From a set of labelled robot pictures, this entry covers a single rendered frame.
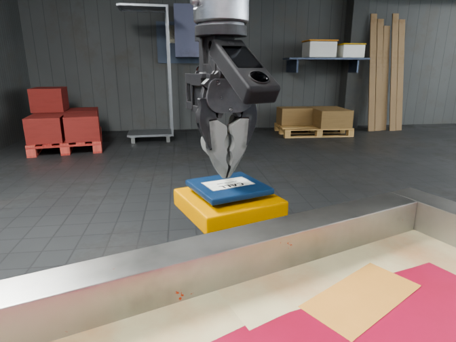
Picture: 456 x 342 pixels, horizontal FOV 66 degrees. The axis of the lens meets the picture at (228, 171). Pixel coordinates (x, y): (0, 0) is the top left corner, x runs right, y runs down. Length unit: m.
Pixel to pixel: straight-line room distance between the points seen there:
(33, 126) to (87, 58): 2.16
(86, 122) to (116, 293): 4.92
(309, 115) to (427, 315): 6.28
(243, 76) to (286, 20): 6.72
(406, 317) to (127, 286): 0.21
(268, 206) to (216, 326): 0.25
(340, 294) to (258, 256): 0.07
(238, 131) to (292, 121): 5.96
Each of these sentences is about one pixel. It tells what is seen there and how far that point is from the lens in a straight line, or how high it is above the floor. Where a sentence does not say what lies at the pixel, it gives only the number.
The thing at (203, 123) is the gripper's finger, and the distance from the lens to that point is 0.48.
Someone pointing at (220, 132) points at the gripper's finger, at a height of 1.05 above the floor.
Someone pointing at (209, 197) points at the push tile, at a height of 0.97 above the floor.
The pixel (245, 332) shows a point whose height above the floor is 0.95.
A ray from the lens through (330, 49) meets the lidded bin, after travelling 6.63.
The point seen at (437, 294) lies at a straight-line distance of 0.36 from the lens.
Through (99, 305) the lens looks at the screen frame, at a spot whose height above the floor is 0.97.
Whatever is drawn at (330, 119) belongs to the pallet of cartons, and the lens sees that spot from 6.23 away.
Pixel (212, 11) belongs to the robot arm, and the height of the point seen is 1.20.
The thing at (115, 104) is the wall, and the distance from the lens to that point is 6.94.
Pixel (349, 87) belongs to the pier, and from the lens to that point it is 7.27.
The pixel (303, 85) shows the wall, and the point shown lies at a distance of 7.22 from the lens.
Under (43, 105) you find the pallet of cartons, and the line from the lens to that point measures 5.88.
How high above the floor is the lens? 1.14
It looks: 16 degrees down
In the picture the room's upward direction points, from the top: straight up
